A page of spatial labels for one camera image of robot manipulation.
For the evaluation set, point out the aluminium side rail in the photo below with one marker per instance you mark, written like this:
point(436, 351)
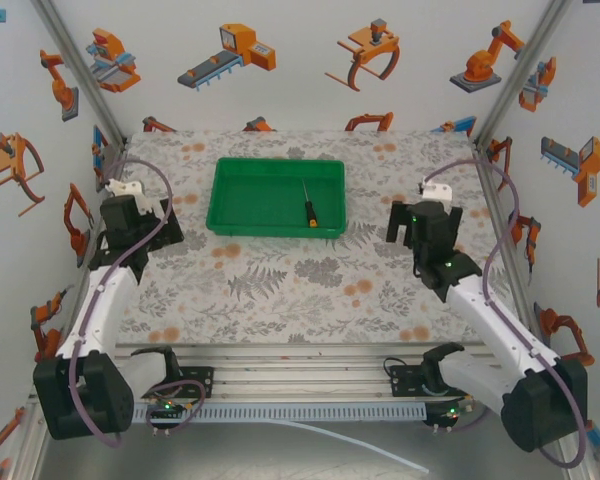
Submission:
point(501, 212)

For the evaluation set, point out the thin white tube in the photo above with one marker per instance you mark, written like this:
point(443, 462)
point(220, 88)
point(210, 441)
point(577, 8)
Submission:
point(380, 450)

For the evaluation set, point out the floral patterned table mat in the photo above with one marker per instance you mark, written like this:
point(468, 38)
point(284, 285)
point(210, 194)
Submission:
point(280, 300)

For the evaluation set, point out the aluminium frame post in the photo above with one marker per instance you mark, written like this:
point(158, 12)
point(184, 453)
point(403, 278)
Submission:
point(77, 65)
point(522, 65)
point(36, 450)

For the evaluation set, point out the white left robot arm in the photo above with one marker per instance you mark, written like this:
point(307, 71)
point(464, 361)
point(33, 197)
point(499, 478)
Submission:
point(102, 310)

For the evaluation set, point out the green plastic bin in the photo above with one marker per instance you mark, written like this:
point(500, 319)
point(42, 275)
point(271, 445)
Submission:
point(260, 200)

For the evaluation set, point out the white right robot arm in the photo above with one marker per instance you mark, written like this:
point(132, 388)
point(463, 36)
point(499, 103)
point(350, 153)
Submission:
point(485, 315)

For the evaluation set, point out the small green-lit circuit board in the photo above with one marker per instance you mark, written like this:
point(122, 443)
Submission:
point(166, 407)
point(447, 415)

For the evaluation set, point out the black and yellow screwdriver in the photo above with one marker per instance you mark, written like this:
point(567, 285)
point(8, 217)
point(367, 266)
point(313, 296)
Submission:
point(311, 216)

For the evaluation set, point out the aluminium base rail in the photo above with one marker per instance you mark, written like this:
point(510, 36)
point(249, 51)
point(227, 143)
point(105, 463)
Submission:
point(300, 372)

